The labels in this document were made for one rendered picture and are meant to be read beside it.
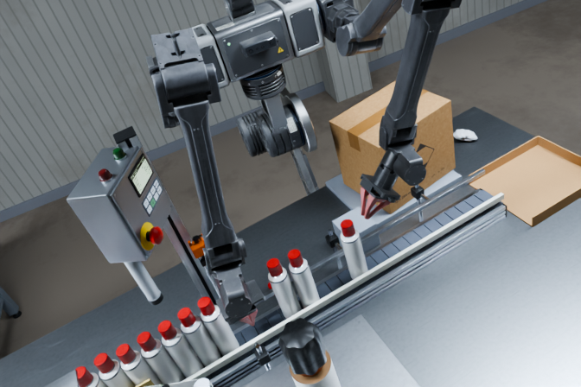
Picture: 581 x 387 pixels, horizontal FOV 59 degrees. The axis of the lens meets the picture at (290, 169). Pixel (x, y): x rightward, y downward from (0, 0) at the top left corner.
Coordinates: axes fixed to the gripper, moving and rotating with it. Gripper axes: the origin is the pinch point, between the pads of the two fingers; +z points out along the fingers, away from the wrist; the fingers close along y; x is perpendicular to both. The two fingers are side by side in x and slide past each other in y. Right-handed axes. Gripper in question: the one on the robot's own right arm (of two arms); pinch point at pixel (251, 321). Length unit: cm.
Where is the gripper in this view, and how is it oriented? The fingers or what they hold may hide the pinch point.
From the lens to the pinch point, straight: 128.1
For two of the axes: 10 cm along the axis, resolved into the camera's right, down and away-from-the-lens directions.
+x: -4.3, -4.5, 7.8
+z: 2.6, 7.7, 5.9
